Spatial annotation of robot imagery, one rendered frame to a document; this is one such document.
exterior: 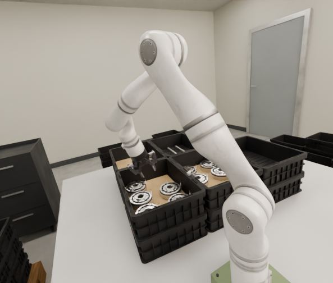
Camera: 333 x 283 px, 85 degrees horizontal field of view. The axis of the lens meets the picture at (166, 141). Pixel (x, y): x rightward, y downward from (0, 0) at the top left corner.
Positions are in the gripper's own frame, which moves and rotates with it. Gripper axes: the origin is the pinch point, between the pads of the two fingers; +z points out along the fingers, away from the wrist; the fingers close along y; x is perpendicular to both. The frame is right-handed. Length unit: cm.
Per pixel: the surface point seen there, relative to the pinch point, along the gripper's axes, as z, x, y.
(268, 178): 17, -28, 45
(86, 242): 12.4, -5.7, -40.0
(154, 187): 13.3, 1.1, -1.3
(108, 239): 14.5, -9.4, -30.9
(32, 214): 56, 91, -111
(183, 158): 16.5, 10.4, 22.3
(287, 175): 24, -29, 58
